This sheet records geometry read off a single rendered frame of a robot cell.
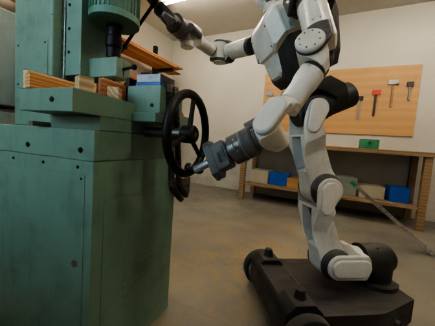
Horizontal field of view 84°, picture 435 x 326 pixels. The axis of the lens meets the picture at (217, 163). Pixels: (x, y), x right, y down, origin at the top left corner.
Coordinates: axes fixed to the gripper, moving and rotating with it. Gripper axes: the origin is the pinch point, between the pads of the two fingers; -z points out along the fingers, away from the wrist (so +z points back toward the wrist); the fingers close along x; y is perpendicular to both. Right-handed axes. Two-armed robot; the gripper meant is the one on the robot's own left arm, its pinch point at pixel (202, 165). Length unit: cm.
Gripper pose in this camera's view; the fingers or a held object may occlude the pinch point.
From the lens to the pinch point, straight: 75.1
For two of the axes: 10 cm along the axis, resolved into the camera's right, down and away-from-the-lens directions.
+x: -3.4, -9.0, 2.6
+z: 8.4, -4.1, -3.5
